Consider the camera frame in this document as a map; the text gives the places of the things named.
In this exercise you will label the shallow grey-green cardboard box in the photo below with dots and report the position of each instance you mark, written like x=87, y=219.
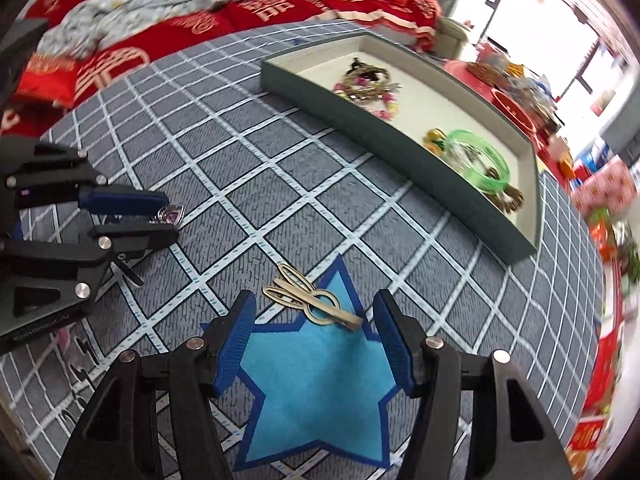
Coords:
x=375, y=130

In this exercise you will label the gold rabbit-shaped hair clip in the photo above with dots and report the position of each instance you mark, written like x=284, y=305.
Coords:
x=345, y=320

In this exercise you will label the grey checked star tablecloth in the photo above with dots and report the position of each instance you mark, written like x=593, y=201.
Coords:
x=250, y=185

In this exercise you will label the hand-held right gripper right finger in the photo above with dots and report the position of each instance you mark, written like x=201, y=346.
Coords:
x=395, y=345

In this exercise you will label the grey floral blanket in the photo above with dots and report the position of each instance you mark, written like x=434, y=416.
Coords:
x=125, y=0

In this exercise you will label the purple crystal hair clip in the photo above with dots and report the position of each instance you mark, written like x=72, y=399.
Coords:
x=171, y=214

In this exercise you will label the green transparent bangle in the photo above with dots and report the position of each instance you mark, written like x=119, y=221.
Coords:
x=487, y=142

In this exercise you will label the silver rhinestone hair clip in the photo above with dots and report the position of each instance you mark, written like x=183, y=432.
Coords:
x=372, y=91

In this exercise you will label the yellow hair clip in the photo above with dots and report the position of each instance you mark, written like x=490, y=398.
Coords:
x=435, y=139

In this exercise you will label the red cabinet cloth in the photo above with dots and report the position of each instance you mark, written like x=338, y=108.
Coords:
x=610, y=360

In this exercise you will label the red printed sofa cover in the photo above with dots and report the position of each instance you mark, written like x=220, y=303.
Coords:
x=150, y=60

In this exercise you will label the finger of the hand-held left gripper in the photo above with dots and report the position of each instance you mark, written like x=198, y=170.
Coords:
x=135, y=239
x=125, y=202

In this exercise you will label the round red table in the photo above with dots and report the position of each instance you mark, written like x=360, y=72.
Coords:
x=545, y=145

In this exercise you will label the beige armchair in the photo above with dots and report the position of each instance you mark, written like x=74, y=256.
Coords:
x=450, y=37

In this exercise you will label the black hair claw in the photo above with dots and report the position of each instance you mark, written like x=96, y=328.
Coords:
x=357, y=65

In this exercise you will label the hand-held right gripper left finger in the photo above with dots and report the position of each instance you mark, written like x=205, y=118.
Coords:
x=232, y=350

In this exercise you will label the red patterned gift box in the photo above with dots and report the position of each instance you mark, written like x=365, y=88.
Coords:
x=605, y=185

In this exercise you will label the red plastic basket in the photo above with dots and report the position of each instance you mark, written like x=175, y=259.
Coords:
x=515, y=110

